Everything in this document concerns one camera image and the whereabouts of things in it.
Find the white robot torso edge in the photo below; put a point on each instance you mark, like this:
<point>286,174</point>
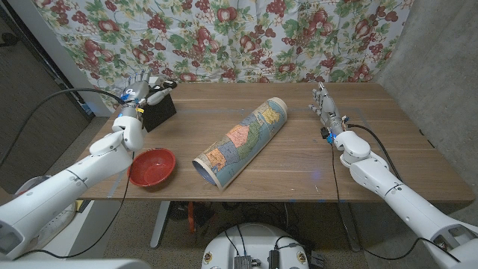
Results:
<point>74,264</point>

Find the black electronics box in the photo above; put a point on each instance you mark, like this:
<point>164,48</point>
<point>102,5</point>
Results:
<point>273,259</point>

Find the black fan under table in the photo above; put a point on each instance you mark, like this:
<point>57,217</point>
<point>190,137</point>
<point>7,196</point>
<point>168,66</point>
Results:
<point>177,211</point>

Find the dark brown door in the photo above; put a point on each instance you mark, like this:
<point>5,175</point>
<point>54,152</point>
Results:
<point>30,74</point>

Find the white adapter box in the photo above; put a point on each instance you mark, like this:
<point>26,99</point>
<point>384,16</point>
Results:
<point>155,80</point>

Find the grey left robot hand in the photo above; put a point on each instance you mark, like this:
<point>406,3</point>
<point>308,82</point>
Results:
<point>138,89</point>

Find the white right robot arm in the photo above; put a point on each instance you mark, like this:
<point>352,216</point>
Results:
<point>411,205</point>

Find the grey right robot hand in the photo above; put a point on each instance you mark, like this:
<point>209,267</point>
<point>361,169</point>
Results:
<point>326,110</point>

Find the floral fruit print backdrop cloth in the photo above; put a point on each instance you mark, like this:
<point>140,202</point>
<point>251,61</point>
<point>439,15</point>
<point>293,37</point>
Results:
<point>231,56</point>

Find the dark table leg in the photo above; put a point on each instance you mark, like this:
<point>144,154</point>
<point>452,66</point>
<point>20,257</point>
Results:
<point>351,231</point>

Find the white bin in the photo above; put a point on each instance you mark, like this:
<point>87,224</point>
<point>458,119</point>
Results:
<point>59,224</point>

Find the grey electronics box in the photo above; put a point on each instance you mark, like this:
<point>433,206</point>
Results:
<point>242,262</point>

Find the red bowl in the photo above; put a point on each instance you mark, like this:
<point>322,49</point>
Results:
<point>151,168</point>

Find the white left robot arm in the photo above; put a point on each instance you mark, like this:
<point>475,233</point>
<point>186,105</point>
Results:
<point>56,194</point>

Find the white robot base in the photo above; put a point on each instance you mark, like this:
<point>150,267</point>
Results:
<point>257,239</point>

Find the rolled colourful map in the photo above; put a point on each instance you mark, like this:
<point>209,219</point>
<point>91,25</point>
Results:
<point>242,142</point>

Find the yellow and black item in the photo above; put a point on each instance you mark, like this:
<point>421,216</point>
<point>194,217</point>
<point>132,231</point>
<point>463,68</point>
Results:
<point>80,205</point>

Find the white table leg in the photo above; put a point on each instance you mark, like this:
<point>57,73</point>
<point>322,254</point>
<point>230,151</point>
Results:
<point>160,224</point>

